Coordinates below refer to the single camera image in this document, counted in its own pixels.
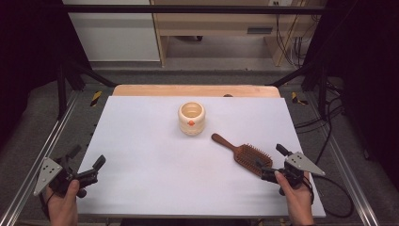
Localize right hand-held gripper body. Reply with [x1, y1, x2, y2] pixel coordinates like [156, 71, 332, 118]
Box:
[261, 152, 327, 190]

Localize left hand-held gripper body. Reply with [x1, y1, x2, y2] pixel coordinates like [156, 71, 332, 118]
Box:
[33, 153, 99, 200]

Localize brown wooden hairbrush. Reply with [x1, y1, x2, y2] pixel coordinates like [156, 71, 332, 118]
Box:
[211, 133, 274, 178]

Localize cream ceramic cup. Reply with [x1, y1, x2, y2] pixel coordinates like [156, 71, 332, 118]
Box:
[178, 101, 207, 137]

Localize person's left hand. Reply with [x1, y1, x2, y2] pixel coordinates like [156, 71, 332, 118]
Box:
[44, 179, 81, 226]

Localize person's right hand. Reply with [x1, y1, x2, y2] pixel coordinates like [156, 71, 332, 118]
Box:
[274, 170, 315, 226]

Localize yellow black tape marker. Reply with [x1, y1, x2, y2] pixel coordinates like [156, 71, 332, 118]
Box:
[89, 90, 104, 107]
[291, 91, 309, 106]

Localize white board sheet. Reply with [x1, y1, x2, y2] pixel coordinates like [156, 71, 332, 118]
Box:
[75, 95, 327, 219]

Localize black stand legs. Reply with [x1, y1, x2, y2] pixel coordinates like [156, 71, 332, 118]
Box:
[266, 60, 331, 121]
[56, 58, 118, 121]

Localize wooden table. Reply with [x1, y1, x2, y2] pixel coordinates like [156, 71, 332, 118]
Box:
[112, 84, 281, 99]

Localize black curtain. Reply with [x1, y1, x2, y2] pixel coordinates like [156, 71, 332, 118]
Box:
[0, 0, 92, 144]
[301, 0, 399, 191]

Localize white cabinet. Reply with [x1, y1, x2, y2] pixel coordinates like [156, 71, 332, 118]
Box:
[61, 0, 161, 63]

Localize light wooden desk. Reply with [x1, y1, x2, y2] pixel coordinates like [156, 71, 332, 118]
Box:
[150, 0, 327, 68]

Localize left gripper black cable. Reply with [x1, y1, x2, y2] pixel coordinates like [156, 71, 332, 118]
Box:
[39, 190, 56, 220]

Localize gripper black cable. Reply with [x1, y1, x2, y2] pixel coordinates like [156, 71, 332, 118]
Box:
[39, 190, 56, 220]
[309, 173, 356, 219]

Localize aluminium rail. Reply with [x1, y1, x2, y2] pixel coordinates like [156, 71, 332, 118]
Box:
[0, 90, 80, 226]
[326, 135, 382, 226]

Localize long black floor cable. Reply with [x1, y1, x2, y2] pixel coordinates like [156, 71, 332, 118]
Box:
[314, 93, 344, 166]

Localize black floor cable pair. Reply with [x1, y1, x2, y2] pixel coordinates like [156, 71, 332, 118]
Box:
[294, 105, 345, 136]

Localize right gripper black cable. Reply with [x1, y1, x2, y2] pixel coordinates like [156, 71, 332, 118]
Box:
[309, 173, 356, 219]

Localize hanging black cables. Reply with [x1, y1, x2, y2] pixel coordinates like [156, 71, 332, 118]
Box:
[274, 1, 316, 70]

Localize black frame crossbar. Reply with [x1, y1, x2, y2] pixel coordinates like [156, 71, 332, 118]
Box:
[61, 4, 327, 15]

